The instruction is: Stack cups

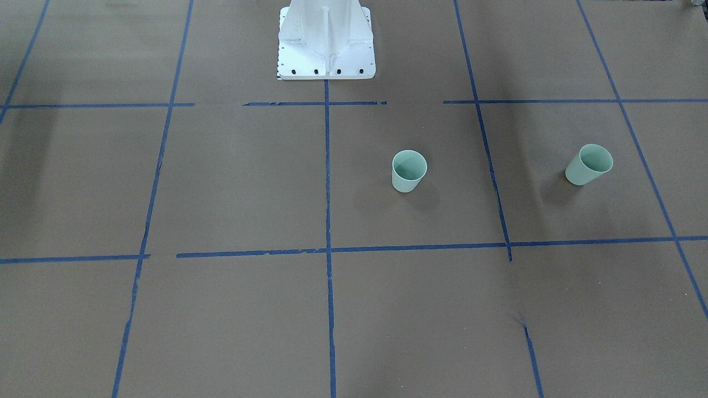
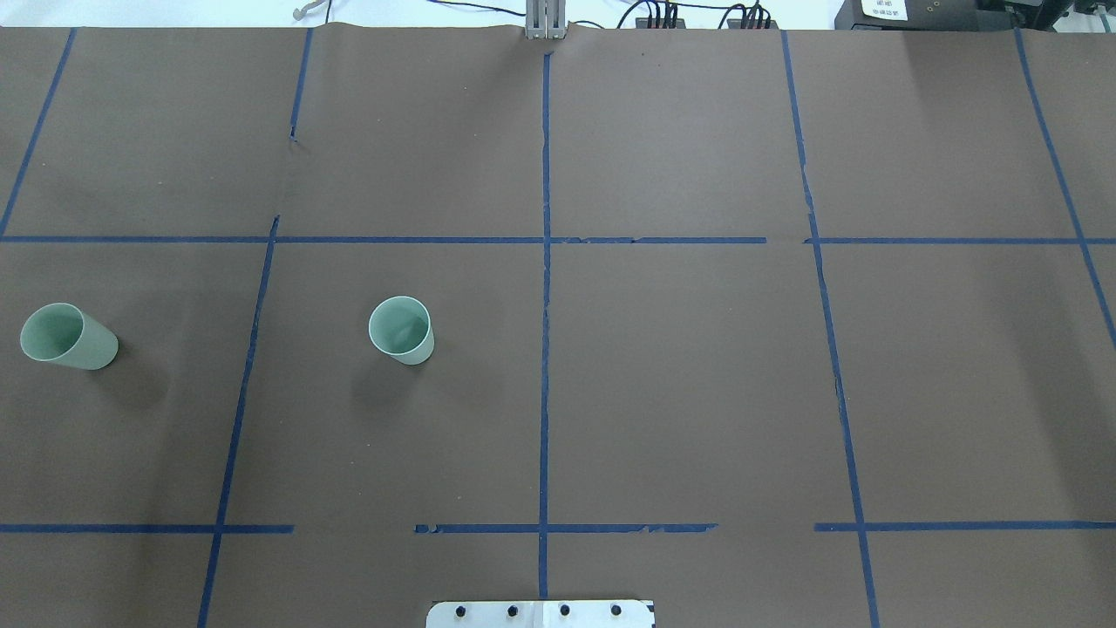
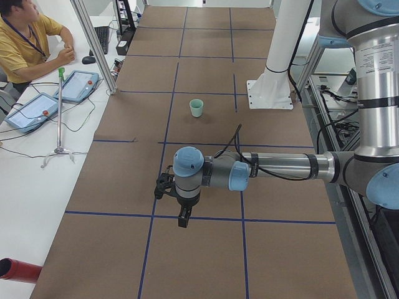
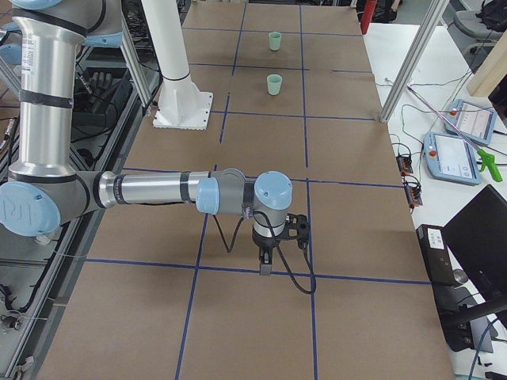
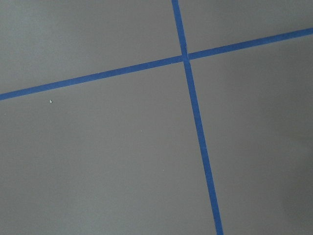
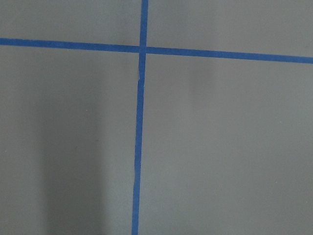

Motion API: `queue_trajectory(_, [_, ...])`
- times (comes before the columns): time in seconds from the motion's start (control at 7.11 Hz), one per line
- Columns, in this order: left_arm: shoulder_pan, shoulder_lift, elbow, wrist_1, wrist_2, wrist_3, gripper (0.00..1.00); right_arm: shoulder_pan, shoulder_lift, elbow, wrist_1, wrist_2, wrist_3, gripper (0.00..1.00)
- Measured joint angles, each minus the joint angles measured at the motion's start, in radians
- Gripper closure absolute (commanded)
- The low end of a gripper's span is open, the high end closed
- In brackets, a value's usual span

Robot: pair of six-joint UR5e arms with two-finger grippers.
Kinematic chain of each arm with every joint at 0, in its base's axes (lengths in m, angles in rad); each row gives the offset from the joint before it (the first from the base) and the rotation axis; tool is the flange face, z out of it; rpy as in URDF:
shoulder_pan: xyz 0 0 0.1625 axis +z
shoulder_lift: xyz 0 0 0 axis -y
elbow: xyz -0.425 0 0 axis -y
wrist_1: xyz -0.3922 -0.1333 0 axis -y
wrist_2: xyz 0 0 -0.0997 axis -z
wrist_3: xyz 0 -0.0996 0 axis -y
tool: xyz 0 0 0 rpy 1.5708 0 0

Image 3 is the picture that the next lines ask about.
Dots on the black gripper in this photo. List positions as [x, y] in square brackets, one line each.
[186, 203]

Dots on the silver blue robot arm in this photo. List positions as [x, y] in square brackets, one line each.
[371, 28]

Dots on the mint green cup centre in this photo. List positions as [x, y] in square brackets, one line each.
[196, 107]

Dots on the far blue teach pendant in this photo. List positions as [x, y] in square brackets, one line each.
[78, 85]

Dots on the blue teach pendant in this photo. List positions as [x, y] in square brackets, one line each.
[33, 114]
[78, 85]

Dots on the black box device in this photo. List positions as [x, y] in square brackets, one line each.
[122, 47]

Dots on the near blue teach pendant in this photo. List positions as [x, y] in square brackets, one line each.
[33, 114]

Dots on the red cylinder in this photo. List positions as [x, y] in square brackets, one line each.
[18, 271]

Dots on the black computer mouse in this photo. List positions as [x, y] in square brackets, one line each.
[88, 60]

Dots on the metal stand green top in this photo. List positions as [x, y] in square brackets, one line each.
[59, 150]

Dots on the black keyboard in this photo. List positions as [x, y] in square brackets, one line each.
[103, 33]

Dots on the person in yellow shirt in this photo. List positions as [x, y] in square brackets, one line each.
[24, 45]

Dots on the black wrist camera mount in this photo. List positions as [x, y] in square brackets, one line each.
[165, 184]

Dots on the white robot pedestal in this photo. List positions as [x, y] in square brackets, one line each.
[272, 90]

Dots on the aluminium frame post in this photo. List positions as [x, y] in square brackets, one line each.
[93, 41]

